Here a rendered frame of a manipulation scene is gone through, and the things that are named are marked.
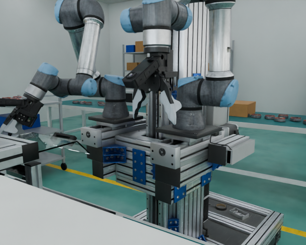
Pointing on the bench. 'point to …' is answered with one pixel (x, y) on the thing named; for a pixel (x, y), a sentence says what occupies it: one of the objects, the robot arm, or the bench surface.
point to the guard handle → (65, 136)
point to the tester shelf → (11, 152)
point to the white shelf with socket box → (60, 220)
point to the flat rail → (20, 169)
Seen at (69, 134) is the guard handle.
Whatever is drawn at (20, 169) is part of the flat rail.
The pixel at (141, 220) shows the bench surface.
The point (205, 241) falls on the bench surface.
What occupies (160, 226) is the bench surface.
